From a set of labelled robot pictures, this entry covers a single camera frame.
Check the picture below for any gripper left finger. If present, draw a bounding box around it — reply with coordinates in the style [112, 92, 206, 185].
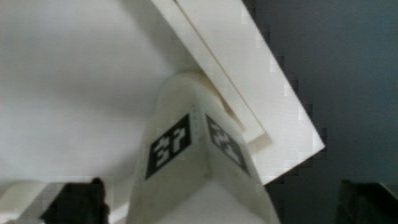
[0, 176, 113, 224]

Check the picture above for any white U-shaped obstacle fence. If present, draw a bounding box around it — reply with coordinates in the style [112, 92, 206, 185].
[174, 0, 327, 186]

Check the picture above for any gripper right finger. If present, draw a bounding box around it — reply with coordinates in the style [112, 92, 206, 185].
[334, 180, 398, 224]

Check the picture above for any white square tabletop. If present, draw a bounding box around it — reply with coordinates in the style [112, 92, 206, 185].
[0, 0, 273, 224]

